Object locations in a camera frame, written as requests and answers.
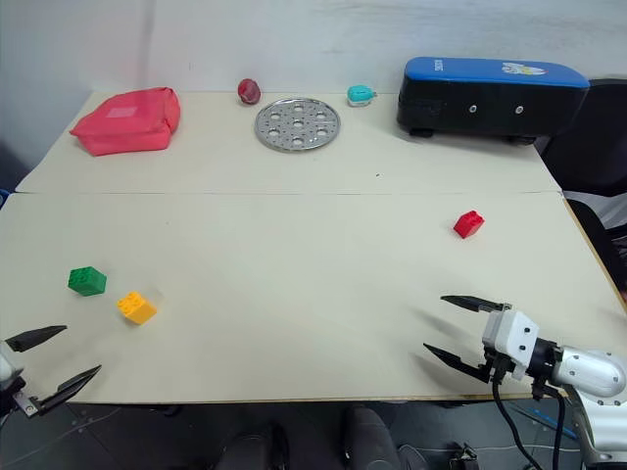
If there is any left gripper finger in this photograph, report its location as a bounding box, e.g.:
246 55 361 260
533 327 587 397
4 324 69 353
35 363 103 416

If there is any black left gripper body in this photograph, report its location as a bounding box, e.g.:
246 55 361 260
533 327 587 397
0 375 41 420

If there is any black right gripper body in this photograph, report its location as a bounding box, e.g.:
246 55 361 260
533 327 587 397
481 345 521 386

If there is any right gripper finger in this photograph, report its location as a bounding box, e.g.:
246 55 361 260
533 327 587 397
440 295 513 314
422 343 492 385

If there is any green toy brick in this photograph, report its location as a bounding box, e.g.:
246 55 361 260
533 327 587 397
67 265 108 297

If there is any red toy brick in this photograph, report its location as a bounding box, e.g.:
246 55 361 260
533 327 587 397
453 210 486 240

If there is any yellow toy brick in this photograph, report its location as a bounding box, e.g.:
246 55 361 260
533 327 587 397
116 291 159 325

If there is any dark rounded shape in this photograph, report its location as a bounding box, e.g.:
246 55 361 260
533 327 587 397
223 421 291 470
339 404 402 470

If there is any black office chair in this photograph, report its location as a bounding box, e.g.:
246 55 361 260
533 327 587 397
533 76 627 306

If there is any black box with blue lid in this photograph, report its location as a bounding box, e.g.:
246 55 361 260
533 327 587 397
395 56 592 144

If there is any red fabric pouch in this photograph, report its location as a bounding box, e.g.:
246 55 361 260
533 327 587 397
69 86 182 158

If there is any small teal and white object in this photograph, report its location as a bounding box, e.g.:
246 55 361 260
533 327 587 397
346 85 377 108

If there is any perforated round metal plate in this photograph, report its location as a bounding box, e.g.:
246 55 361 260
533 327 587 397
254 97 342 154

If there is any dark red round fruit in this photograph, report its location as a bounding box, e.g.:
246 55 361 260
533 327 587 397
237 77 263 106

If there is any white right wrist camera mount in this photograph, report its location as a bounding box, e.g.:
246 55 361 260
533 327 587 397
481 308 540 381

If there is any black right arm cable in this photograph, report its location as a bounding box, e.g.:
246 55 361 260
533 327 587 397
491 379 570 470

